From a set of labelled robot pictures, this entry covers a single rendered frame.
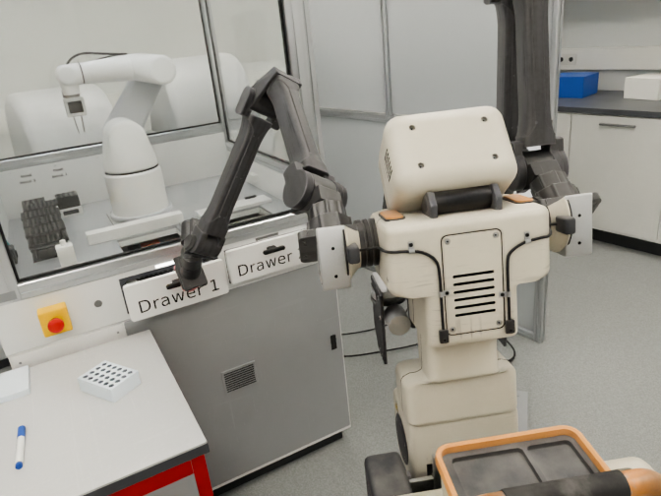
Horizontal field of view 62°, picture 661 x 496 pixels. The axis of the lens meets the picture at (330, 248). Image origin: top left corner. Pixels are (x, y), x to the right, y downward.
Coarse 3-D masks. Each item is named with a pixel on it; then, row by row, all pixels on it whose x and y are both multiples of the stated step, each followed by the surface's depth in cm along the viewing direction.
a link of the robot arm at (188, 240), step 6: (186, 222) 146; (192, 222) 145; (198, 222) 146; (186, 228) 146; (192, 228) 144; (186, 234) 145; (192, 234) 137; (186, 240) 138; (192, 240) 136; (186, 246) 137; (192, 246) 137; (186, 252) 139; (210, 258) 143
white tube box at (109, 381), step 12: (96, 372) 138; (108, 372) 138; (120, 372) 137; (132, 372) 137; (84, 384) 135; (96, 384) 133; (108, 384) 132; (120, 384) 132; (132, 384) 136; (96, 396) 134; (108, 396) 132; (120, 396) 133
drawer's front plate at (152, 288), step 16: (208, 272) 163; (224, 272) 166; (128, 288) 153; (144, 288) 155; (160, 288) 157; (176, 288) 160; (208, 288) 164; (224, 288) 167; (128, 304) 154; (144, 304) 156; (160, 304) 159; (176, 304) 161
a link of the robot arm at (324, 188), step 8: (320, 176) 105; (320, 184) 103; (328, 184) 105; (320, 192) 100; (328, 192) 102; (336, 192) 104; (312, 200) 102; (320, 200) 100; (336, 200) 102; (304, 208) 103
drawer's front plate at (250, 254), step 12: (264, 240) 176; (276, 240) 176; (288, 240) 179; (228, 252) 170; (240, 252) 172; (252, 252) 173; (276, 252) 178; (288, 252) 180; (228, 264) 171; (240, 264) 173; (252, 264) 175; (264, 264) 177; (276, 264) 179; (288, 264) 181; (252, 276) 176
